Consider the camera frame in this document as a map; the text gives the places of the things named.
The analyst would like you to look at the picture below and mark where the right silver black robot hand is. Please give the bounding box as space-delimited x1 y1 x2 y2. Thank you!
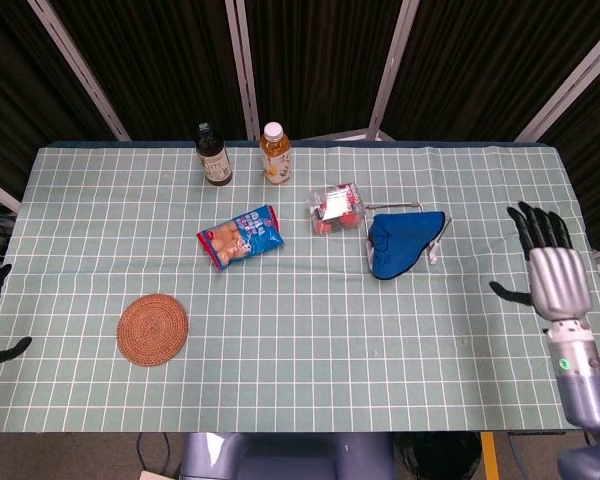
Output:
488 201 594 322

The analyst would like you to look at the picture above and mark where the dark blue cloth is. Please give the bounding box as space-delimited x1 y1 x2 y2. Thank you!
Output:
368 210 446 281

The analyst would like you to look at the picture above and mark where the round woven rattan coaster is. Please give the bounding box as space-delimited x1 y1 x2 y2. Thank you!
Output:
116 293 190 368

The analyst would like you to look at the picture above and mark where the black bin bag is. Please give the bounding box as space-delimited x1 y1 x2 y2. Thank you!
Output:
394 432 483 480

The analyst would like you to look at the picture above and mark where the clear box with red items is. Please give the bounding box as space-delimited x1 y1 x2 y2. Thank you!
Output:
307 182 369 237

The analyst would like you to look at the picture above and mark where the blue snack bag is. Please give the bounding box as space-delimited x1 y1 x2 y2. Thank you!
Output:
196 203 285 273

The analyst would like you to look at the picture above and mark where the dark glass bottle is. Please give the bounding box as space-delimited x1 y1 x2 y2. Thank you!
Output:
195 122 234 187

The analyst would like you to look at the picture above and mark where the green checked tablecloth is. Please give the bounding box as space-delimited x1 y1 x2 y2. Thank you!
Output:
0 144 600 434

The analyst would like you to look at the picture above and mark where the yellow tea bottle white cap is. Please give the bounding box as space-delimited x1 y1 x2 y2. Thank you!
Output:
258 121 292 185

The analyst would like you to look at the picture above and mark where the purple robot torso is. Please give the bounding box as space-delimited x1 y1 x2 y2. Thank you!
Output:
179 432 396 480

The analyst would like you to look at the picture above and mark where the wire rack with white feet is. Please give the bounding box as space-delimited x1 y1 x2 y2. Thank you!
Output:
362 200 454 266

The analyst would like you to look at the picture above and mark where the white partition frame post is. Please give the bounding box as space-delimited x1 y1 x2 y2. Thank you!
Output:
27 0 131 142
514 19 600 144
367 0 421 141
224 0 261 142

